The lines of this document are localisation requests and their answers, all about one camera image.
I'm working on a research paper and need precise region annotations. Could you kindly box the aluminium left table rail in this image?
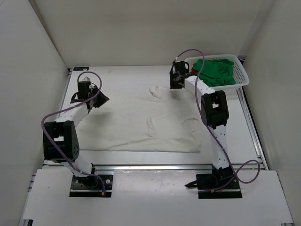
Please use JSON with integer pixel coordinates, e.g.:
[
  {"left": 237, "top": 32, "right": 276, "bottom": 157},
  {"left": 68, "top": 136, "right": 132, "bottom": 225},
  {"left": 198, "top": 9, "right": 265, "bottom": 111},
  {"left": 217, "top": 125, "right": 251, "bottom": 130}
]
[{"left": 43, "top": 69, "right": 72, "bottom": 165}]

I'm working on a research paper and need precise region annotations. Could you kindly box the dark blue table label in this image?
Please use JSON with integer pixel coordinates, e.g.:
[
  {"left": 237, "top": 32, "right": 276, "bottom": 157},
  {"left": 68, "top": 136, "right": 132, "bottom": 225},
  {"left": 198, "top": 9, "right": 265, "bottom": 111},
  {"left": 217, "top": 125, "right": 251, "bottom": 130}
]
[{"left": 73, "top": 67, "right": 89, "bottom": 71}]

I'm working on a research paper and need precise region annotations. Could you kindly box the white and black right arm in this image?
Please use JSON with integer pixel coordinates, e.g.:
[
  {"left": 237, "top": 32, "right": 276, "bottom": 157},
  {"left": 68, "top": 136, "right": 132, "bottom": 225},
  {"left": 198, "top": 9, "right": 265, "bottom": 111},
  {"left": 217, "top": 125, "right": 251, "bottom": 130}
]
[{"left": 169, "top": 61, "right": 233, "bottom": 190}]

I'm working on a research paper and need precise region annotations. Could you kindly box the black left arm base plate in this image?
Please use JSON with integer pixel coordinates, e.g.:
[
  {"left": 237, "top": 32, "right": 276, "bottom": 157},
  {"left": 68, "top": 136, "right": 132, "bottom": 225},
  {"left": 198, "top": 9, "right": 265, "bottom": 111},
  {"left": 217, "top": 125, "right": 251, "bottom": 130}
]
[{"left": 69, "top": 164, "right": 114, "bottom": 198}]

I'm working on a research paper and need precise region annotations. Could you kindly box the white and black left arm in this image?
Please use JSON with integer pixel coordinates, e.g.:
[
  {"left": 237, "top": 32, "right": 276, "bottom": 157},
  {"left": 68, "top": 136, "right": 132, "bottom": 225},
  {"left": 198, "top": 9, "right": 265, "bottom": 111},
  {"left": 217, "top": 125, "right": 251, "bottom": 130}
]
[{"left": 42, "top": 80, "right": 109, "bottom": 190}]

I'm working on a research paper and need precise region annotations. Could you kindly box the aluminium right table rail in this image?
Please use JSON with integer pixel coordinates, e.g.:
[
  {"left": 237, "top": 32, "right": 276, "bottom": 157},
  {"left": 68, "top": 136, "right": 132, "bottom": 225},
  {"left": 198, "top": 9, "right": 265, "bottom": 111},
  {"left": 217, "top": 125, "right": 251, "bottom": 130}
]
[{"left": 237, "top": 87, "right": 269, "bottom": 170}]

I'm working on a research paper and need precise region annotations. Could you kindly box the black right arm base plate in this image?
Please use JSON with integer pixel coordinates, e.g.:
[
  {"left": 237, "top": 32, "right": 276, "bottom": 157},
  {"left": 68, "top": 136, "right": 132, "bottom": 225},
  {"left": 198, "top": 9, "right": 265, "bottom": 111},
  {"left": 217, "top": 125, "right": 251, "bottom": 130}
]
[{"left": 185, "top": 166, "right": 242, "bottom": 199}]

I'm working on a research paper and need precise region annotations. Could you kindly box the green t shirt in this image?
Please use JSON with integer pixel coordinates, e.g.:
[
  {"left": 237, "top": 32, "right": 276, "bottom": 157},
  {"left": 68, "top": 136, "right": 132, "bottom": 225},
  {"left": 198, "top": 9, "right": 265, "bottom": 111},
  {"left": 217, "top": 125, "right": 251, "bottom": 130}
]
[{"left": 199, "top": 59, "right": 236, "bottom": 87}]

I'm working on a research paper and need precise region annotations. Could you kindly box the white front cover board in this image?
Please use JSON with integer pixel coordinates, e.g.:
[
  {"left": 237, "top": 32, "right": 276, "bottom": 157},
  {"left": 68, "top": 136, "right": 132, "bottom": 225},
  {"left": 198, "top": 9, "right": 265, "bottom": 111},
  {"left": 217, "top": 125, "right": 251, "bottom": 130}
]
[{"left": 23, "top": 168, "right": 293, "bottom": 226}]

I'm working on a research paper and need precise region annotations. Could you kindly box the white t shirt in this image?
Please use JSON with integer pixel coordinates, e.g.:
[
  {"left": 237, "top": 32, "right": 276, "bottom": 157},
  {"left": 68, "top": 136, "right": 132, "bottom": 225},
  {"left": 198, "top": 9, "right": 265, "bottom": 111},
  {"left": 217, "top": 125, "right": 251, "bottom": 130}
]
[{"left": 77, "top": 86, "right": 202, "bottom": 153}]

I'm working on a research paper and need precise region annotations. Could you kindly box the white plastic basket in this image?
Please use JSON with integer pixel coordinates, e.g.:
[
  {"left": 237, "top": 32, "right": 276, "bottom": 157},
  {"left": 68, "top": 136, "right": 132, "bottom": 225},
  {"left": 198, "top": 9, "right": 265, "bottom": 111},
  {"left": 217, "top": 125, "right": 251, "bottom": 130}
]
[{"left": 185, "top": 54, "right": 249, "bottom": 92}]

